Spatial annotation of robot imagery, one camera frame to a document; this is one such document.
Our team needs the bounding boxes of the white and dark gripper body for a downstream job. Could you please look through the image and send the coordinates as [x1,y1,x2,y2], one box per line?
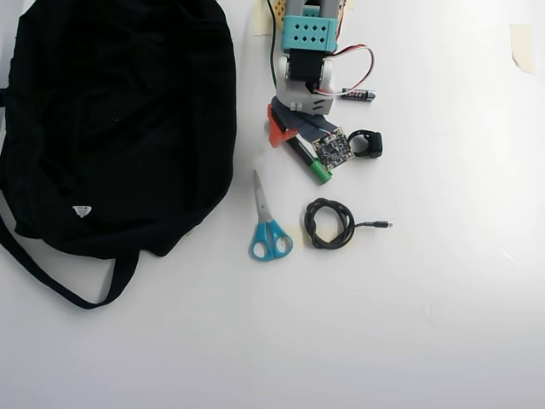
[270,80,334,129]

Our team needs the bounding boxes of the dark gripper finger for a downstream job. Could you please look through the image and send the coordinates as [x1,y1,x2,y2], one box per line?
[297,114,341,141]

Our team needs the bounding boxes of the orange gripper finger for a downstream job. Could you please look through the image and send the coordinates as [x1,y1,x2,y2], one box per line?
[266,103,299,149]

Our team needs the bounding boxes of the green capped black marker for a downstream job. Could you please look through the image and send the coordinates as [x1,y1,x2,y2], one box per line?
[284,136,335,186]

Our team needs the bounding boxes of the black fabric bag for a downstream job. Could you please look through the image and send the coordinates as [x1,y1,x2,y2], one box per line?
[0,0,238,310]

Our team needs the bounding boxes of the dark aaa battery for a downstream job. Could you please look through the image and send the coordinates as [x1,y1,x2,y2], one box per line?
[341,87,378,103]

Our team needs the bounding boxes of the beige masking tape piece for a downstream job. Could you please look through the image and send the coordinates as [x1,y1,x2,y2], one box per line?
[254,0,273,36]
[509,24,536,76]

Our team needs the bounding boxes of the bare camera circuit board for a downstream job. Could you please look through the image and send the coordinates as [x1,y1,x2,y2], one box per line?
[312,126,357,174]

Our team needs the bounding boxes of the black ring strap device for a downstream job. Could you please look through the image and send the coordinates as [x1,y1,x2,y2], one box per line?
[347,130,383,161]

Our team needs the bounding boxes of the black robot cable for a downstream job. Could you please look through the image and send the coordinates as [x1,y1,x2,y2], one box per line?
[267,0,283,91]

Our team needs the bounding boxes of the blue handled scissors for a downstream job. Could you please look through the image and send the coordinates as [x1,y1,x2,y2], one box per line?
[248,169,295,262]

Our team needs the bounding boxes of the white and red wires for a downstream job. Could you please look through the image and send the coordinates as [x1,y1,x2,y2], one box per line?
[330,43,376,95]

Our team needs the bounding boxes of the coiled black usb cable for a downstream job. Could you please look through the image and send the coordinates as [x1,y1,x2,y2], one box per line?
[303,196,394,251]

